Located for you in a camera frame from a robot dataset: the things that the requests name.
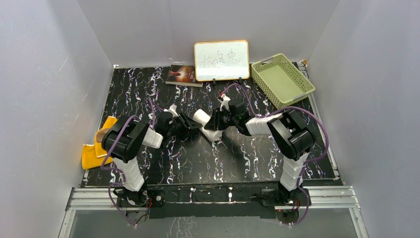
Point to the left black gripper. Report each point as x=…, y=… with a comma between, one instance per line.
x=189, y=123

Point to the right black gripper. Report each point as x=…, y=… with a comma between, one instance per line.
x=215, y=123

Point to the yellow bear towel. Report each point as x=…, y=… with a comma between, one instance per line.
x=93, y=154

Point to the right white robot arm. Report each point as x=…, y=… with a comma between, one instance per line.
x=292, y=136

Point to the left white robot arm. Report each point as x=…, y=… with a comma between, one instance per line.
x=123, y=140

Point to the dark paperback book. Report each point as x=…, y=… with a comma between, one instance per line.
x=183, y=75

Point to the green plastic basket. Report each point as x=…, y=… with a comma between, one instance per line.
x=282, y=82

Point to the small whiteboard orange frame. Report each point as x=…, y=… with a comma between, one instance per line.
x=222, y=60

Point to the black base frame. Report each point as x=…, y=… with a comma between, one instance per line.
x=264, y=199

